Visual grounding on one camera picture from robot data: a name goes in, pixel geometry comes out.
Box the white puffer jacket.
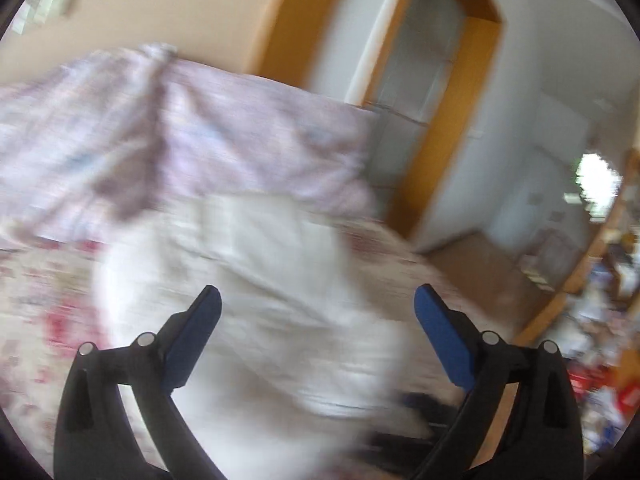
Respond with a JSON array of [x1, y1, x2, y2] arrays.
[[95, 192, 436, 480]]

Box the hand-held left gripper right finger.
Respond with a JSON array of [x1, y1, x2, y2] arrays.
[[414, 283, 585, 480]]

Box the pink floral duvet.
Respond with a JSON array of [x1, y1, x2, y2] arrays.
[[0, 42, 383, 246]]

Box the floral bed sheet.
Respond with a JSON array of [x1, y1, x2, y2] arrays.
[[0, 210, 511, 466]]

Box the white light switch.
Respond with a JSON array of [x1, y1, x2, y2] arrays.
[[31, 0, 81, 21]]

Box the dark cloth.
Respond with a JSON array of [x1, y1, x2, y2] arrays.
[[370, 391, 468, 461]]

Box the white wall socket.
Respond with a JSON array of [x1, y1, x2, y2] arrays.
[[10, 6, 36, 35]]

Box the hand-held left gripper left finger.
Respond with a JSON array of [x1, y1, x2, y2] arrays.
[[54, 285, 223, 480]]

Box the cluttered wooden shelf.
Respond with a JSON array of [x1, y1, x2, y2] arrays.
[[515, 150, 640, 458]]

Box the wooden door frame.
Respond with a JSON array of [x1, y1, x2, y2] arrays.
[[247, 0, 503, 242]]

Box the frosted glass door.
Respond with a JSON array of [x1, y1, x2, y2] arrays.
[[360, 0, 469, 201]]

